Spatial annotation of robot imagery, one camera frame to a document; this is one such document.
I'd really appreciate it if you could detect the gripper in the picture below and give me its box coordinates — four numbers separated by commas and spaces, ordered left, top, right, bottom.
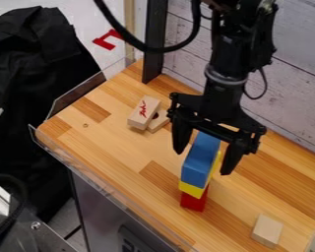
166, 82, 269, 176

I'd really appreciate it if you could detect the blue block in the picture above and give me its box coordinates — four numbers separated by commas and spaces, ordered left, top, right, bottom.
179, 131, 222, 190

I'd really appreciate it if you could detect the yellow block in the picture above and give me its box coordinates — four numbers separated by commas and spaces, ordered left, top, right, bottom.
177, 150, 223, 200

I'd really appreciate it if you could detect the wooden block with hole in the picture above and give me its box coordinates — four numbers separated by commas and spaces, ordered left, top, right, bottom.
145, 109, 172, 134

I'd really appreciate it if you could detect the wooden block with red mark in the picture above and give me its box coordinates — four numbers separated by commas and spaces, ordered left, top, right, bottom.
125, 94, 163, 132

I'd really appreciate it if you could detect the plain wooden cube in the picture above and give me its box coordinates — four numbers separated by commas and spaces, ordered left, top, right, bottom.
250, 213, 285, 249

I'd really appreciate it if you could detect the black fabric bag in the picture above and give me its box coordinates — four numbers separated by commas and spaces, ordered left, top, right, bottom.
0, 5, 104, 224

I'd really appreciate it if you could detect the black upright post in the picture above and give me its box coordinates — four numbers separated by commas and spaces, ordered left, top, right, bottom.
140, 0, 170, 85

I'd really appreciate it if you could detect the thick black cable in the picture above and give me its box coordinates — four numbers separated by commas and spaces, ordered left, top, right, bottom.
93, 0, 204, 54

